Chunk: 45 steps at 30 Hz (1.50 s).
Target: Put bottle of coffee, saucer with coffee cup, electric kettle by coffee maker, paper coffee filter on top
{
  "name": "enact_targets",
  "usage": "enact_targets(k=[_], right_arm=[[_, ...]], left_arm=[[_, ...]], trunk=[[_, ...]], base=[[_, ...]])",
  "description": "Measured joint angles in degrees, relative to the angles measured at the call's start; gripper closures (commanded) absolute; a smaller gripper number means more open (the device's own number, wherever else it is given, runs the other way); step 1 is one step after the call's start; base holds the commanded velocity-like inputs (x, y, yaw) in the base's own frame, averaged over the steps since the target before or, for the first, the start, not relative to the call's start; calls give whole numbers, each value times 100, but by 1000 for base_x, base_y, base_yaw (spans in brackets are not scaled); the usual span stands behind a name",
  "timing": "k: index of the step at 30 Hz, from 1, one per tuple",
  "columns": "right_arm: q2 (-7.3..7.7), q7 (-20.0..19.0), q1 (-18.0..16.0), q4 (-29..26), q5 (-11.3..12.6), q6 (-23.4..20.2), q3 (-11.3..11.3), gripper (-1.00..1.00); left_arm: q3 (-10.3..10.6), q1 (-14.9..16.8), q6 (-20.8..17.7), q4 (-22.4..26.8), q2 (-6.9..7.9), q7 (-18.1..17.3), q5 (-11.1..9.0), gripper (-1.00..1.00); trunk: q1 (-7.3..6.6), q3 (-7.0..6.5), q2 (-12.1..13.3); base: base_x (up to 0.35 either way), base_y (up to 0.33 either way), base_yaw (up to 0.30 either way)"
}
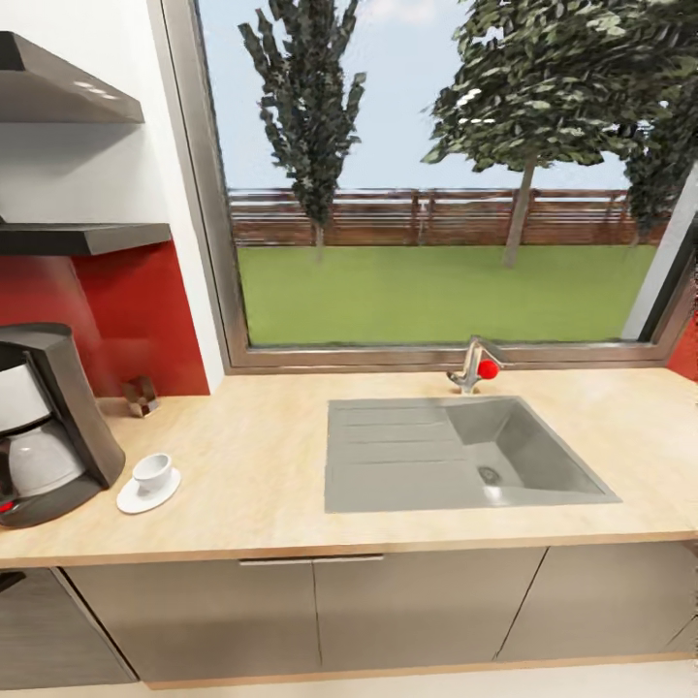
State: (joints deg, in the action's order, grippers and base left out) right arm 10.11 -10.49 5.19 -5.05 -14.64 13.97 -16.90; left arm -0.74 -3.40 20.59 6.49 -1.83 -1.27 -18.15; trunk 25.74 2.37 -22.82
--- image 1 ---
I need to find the coffee cup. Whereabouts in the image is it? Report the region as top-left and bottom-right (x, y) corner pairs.
(133, 454), (174, 491)

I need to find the saucer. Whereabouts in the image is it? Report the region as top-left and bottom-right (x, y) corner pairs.
(117, 468), (180, 513)

